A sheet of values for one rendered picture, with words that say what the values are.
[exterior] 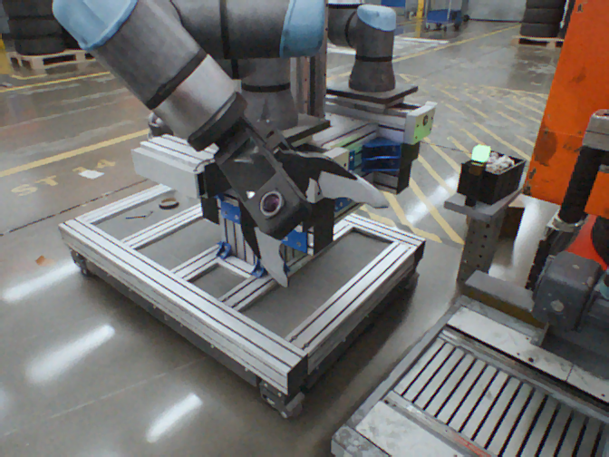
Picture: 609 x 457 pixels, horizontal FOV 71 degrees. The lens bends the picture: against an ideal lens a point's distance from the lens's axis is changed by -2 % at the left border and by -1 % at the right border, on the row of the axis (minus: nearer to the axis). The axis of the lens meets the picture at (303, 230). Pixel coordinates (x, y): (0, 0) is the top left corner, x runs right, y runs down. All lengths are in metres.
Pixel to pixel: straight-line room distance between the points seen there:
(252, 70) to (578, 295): 1.04
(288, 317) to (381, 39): 0.88
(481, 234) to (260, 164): 1.48
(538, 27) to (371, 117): 8.22
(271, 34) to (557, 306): 1.17
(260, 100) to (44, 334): 1.24
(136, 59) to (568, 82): 1.23
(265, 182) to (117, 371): 1.30
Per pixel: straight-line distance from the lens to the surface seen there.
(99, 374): 1.64
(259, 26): 0.49
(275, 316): 1.38
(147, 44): 0.40
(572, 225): 0.87
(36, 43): 7.59
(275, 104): 1.02
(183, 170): 1.08
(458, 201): 1.60
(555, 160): 1.49
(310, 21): 0.50
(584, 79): 1.44
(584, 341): 1.70
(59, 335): 1.85
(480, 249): 1.84
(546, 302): 1.45
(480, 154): 1.49
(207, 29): 0.49
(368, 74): 1.41
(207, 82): 0.41
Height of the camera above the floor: 1.13
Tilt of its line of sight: 31 degrees down
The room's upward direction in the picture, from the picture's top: straight up
